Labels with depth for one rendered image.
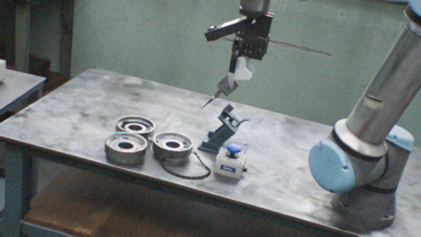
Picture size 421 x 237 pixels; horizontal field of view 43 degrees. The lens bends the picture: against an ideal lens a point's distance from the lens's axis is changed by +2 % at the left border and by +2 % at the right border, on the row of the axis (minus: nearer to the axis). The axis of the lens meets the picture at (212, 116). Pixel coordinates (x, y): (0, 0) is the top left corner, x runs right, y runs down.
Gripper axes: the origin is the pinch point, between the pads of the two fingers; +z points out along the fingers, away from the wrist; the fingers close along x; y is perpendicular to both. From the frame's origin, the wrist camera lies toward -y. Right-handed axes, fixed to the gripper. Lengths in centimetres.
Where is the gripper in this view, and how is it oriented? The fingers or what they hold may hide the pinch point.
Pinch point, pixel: (231, 81)
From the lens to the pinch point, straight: 140.5
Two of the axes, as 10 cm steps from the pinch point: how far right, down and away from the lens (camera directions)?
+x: 2.5, -3.6, 9.0
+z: -1.7, 9.0, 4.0
